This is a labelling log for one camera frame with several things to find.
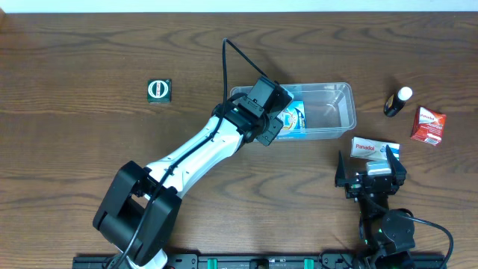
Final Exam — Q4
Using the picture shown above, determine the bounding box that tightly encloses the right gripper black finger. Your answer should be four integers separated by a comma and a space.
385, 146, 407, 185
335, 151, 347, 187

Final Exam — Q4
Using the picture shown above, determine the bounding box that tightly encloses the green Zam-Buk ointment box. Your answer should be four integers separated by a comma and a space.
146, 79, 172, 103

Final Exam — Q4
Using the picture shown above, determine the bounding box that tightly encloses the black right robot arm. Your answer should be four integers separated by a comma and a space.
335, 147, 416, 269

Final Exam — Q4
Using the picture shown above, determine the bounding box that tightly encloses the red Panadol box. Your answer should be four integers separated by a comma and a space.
411, 106, 447, 146

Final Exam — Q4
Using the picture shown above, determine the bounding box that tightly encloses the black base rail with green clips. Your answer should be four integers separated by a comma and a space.
72, 252, 447, 269

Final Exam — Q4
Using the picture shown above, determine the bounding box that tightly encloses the white Panadol box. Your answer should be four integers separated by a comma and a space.
350, 137, 400, 161

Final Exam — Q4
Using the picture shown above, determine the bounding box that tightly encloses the dark bottle with white cap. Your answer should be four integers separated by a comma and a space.
384, 87, 413, 117

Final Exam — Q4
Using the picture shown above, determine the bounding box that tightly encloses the clear plastic container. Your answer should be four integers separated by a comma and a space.
229, 81, 357, 142

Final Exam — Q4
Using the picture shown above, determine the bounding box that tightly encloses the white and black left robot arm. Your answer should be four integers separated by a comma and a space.
93, 76, 294, 268

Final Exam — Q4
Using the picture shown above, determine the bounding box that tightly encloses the blue fever patch box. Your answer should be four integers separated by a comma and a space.
277, 101, 306, 140

